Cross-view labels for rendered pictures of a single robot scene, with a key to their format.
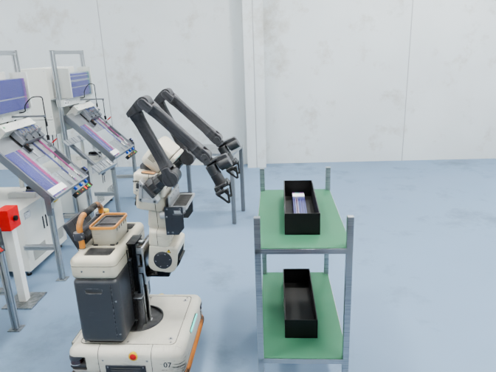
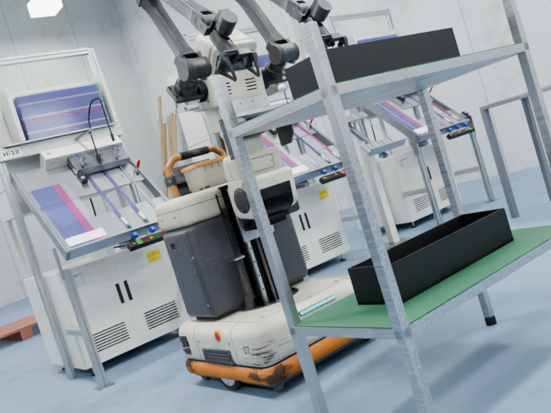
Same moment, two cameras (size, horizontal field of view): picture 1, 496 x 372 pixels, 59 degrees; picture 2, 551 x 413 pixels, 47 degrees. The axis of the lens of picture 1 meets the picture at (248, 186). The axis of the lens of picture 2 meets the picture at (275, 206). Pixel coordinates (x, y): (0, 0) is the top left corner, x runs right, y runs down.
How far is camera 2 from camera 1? 1.92 m
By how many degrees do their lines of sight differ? 50
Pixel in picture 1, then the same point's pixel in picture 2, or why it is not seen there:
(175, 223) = not seen: hidden behind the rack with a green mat
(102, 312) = (188, 274)
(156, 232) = (226, 161)
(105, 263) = (172, 205)
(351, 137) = not seen: outside the picture
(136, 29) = not seen: outside the picture
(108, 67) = (471, 29)
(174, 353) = (249, 333)
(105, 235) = (193, 178)
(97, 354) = (193, 333)
